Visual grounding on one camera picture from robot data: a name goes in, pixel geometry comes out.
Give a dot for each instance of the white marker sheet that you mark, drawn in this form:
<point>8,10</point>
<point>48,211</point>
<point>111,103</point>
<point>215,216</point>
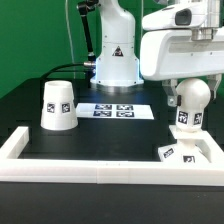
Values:
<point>114,111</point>

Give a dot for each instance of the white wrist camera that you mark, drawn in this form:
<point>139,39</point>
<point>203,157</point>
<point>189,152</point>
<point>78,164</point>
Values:
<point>175,16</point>

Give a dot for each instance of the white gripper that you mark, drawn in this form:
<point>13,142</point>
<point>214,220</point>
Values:
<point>172,54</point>

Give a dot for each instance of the white U-shaped frame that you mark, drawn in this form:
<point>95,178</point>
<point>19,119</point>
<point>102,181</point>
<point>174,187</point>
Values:
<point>15,169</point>

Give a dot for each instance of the white lamp base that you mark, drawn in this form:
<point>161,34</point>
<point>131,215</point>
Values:
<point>185,149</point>

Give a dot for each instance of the white lamp shade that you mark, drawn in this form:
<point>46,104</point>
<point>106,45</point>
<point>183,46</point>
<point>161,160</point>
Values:
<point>58,112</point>

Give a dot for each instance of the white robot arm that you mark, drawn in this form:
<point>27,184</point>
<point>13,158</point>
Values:
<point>117,67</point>

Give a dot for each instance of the white lamp bulb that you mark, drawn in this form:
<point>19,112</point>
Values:
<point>195,96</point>

